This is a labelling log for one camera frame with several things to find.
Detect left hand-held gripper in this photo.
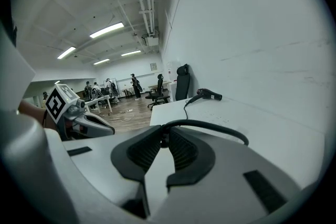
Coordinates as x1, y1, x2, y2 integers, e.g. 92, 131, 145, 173
45, 83, 116, 141

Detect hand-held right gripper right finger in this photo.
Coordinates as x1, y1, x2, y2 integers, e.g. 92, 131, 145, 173
149, 126, 313, 221

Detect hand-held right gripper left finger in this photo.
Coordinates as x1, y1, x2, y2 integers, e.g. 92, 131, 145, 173
45, 125, 162, 219

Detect person's left forearm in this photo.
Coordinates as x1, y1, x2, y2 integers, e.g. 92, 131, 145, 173
18, 99, 57, 130

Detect black hair dryer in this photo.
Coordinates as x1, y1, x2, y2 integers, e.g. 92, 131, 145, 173
187, 87, 224, 106

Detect white desk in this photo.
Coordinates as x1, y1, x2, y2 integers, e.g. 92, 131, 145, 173
83, 94, 114, 115

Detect long ceiling light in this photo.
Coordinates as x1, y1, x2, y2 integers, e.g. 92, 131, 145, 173
89, 22, 125, 39
120, 49, 142, 57
57, 46, 77, 60
92, 58, 111, 66

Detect black mesh office chair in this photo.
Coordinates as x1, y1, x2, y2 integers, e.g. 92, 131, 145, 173
144, 73, 172, 111

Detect light wooden table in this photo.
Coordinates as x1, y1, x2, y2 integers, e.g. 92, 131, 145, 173
148, 80, 172, 93

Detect black high-back office chair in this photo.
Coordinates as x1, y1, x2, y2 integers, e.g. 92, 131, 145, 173
175, 63, 191, 102

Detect white ceiling unit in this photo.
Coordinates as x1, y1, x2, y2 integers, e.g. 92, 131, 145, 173
142, 34, 160, 47

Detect long white cable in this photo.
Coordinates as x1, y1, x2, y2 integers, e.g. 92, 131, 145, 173
104, 110, 138, 124

